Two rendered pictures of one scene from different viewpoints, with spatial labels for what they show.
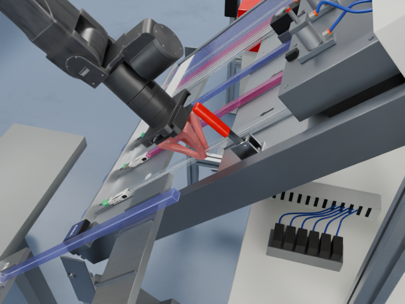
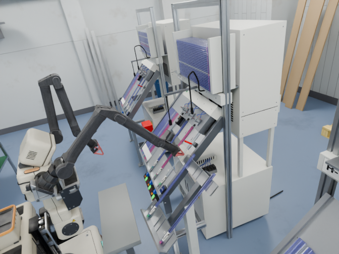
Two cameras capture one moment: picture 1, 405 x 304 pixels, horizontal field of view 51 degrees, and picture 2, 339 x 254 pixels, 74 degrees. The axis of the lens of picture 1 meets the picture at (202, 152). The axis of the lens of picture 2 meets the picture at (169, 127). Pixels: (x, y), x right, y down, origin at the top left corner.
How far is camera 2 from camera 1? 106 cm
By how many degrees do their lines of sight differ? 28
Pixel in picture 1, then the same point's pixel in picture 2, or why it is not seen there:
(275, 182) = (204, 147)
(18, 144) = (106, 195)
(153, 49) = (171, 134)
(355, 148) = (214, 133)
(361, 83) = (210, 123)
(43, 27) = (154, 138)
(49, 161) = (122, 193)
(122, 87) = (166, 145)
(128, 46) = (166, 136)
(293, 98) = (201, 131)
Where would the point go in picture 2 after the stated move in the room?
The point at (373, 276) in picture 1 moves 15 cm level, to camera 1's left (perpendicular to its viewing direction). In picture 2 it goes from (227, 155) to (211, 165)
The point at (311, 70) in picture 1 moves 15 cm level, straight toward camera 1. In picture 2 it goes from (201, 125) to (211, 135)
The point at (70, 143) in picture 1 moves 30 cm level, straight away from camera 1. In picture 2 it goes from (123, 186) to (100, 177)
